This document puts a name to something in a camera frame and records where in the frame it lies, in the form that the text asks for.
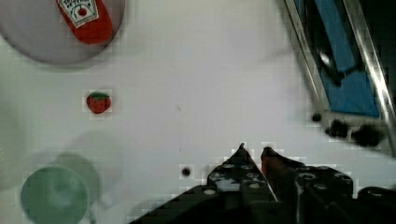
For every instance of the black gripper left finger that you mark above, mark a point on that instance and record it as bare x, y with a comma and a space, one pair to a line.
238, 170

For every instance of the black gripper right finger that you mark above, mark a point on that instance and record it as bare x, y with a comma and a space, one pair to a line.
286, 175

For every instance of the black oven door handle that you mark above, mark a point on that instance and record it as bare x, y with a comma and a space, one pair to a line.
333, 43

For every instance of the black toaster oven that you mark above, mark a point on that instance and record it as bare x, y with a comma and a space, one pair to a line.
362, 110

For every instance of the toy strawberry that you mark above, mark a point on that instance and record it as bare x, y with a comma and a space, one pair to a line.
98, 102

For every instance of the green mug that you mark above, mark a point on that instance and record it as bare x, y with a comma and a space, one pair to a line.
62, 191

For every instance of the red ketchup bottle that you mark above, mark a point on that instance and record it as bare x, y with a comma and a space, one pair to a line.
88, 20

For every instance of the grey round plate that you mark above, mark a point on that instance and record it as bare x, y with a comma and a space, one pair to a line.
37, 29

